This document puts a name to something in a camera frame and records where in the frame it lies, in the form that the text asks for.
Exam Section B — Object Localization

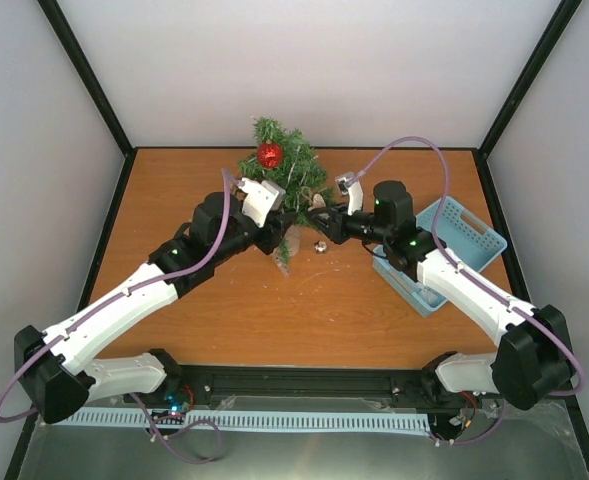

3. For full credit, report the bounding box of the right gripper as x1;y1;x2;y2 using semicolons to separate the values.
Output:
306;202;390;245

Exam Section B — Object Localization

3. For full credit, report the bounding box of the brown pinecone ornament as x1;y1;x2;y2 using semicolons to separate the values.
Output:
300;186;326;211

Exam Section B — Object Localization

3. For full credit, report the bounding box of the clear battery box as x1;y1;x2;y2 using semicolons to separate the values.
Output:
274;254;290;276

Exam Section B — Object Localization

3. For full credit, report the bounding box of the red bauble ornament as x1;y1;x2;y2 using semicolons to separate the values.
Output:
256;143;284;169

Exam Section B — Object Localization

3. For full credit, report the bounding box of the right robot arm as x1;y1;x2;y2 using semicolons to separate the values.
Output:
306;180;583;410

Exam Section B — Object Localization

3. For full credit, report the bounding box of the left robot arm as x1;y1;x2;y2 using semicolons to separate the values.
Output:
14;192;296;424

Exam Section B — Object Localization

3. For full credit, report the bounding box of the small green christmas tree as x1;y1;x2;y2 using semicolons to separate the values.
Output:
238;117;334;266

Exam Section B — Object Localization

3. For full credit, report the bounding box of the gold disco ball ornament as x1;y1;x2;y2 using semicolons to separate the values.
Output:
314;240;328;254

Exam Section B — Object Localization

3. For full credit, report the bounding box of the light blue plastic basket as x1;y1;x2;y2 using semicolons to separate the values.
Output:
372;196;507;318

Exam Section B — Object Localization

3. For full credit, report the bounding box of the small circuit board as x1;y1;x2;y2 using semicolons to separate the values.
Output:
151;391;194;425

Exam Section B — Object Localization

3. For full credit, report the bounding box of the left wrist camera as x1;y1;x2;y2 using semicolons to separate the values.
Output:
238;177;285;228

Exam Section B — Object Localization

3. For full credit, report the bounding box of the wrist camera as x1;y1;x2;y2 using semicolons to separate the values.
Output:
335;172;364;215
238;177;285;228

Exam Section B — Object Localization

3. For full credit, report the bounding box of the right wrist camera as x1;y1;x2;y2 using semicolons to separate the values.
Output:
335;172;364;215

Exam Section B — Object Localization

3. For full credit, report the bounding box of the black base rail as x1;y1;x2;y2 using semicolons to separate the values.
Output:
123;364;573;414

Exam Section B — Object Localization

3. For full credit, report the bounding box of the light blue cable duct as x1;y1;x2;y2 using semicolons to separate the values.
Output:
59;407;430;436

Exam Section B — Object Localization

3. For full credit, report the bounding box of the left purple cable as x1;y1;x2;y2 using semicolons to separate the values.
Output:
0;167;245;425

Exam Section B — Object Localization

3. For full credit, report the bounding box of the right back frame post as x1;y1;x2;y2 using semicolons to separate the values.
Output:
475;0;582;164

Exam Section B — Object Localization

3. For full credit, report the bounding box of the frame post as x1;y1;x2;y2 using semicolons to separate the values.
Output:
37;0;134;158
475;0;582;164

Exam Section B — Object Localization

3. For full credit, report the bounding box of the left back frame post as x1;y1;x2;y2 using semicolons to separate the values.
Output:
37;0;134;158

